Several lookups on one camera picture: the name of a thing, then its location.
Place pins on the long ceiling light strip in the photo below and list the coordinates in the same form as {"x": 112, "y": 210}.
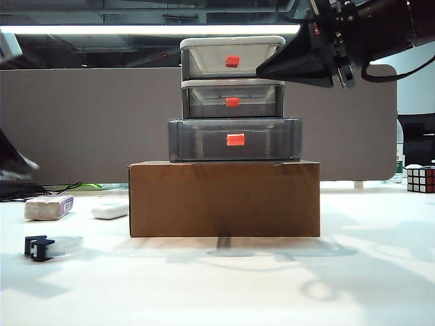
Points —
{"x": 153, "y": 29}

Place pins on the transparent tape black dispenser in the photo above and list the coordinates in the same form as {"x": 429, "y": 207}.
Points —
{"x": 40, "y": 249}

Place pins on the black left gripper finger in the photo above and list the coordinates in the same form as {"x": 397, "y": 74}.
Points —
{"x": 12, "y": 163}

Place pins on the brown cardboard box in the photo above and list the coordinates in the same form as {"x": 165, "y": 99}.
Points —
{"x": 224, "y": 200}

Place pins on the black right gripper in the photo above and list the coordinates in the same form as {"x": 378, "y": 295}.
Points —
{"x": 340, "y": 34}

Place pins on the black Rubik's cube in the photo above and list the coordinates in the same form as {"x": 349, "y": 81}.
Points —
{"x": 421, "y": 180}

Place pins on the white eraser with purple sleeve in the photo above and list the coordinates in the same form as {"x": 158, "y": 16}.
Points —
{"x": 46, "y": 208}

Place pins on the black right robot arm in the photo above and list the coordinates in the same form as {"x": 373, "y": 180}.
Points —
{"x": 391, "y": 23}

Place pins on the smoky drawer holding flat items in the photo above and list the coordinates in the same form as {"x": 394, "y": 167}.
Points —
{"x": 204, "y": 109}

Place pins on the white oblong plastic case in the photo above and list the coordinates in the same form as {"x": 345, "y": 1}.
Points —
{"x": 108, "y": 210}

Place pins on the three-drawer plastic storage unit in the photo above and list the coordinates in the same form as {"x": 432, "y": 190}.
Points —
{"x": 234, "y": 40}

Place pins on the green flat item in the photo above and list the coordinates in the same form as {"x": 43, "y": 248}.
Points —
{"x": 90, "y": 185}

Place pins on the grey desk partition panel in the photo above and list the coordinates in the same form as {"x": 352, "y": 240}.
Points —
{"x": 102, "y": 119}

